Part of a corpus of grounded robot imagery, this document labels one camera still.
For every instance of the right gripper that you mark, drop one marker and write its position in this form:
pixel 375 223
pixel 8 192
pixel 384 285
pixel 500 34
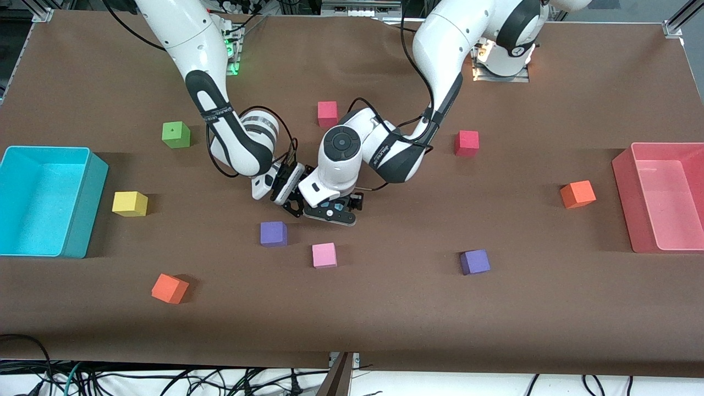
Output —
pixel 284 180

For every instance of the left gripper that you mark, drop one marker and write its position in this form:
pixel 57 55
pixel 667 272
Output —
pixel 356 201

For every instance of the light blue foam block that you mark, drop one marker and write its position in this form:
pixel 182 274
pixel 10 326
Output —
pixel 336 205

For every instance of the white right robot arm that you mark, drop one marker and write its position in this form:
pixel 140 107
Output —
pixel 187 33

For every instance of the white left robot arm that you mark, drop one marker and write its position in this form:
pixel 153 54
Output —
pixel 445 33

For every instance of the purple foam block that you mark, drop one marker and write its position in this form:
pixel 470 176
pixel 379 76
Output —
pixel 475 262
pixel 273 234

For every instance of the pink foam block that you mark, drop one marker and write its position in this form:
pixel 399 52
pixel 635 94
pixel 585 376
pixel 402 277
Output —
pixel 324 256

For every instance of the red foam block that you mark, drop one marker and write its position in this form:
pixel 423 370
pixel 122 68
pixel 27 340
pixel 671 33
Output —
pixel 328 114
pixel 466 143

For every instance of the green foam block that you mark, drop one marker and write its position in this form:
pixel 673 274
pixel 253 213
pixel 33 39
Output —
pixel 176 136

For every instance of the brown table cover sheet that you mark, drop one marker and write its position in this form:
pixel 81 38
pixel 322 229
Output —
pixel 385 319

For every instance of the yellow foam block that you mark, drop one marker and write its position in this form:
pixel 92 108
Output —
pixel 130 204

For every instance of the orange foam block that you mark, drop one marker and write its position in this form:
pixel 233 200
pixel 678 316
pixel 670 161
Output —
pixel 577 194
pixel 169 289

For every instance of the cyan plastic bin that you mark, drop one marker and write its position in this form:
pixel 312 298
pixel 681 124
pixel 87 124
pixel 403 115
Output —
pixel 38 203

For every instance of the pink plastic bin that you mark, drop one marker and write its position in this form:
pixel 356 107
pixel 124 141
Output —
pixel 668 203

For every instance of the aluminium corner profile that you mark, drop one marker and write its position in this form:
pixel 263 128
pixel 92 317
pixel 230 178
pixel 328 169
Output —
pixel 674 25

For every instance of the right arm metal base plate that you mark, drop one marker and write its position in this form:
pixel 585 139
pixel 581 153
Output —
pixel 235 66

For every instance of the brown angled post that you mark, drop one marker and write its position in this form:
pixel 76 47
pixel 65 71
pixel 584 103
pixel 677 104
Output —
pixel 336 379

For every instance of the aluminium frame profile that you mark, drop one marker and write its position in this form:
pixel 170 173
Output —
pixel 360 6

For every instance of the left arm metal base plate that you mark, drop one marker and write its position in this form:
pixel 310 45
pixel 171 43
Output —
pixel 500 78

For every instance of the small metal corner bracket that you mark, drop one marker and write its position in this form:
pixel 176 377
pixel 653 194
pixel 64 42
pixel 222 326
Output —
pixel 43 15

